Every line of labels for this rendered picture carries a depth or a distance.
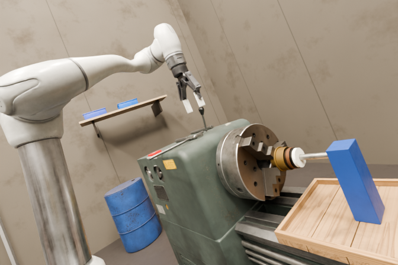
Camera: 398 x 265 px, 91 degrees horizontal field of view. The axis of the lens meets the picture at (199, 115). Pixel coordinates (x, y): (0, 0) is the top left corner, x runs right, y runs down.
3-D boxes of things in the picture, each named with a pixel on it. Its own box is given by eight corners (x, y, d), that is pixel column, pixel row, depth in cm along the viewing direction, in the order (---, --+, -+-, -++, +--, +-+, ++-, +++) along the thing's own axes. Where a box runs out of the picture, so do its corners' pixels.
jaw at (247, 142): (252, 162, 81) (233, 146, 77) (254, 151, 84) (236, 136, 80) (275, 160, 72) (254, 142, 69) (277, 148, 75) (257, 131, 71)
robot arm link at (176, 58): (167, 53, 85) (173, 65, 85) (185, 49, 89) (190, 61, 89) (162, 62, 93) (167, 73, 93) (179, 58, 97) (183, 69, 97)
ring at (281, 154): (263, 153, 74) (285, 151, 67) (275, 144, 80) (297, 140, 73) (273, 175, 74) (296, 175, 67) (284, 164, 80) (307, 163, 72)
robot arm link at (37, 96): (63, 45, 51) (51, 68, 59) (-30, 63, 37) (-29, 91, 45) (95, 88, 53) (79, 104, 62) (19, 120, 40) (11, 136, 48)
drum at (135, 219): (155, 222, 331) (135, 175, 333) (168, 230, 284) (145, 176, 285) (121, 245, 299) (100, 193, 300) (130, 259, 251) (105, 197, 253)
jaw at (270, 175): (262, 168, 84) (266, 197, 81) (254, 168, 81) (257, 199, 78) (286, 167, 75) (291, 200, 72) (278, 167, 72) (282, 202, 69)
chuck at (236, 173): (232, 211, 77) (212, 133, 81) (276, 185, 96) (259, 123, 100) (250, 215, 70) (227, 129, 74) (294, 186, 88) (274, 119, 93)
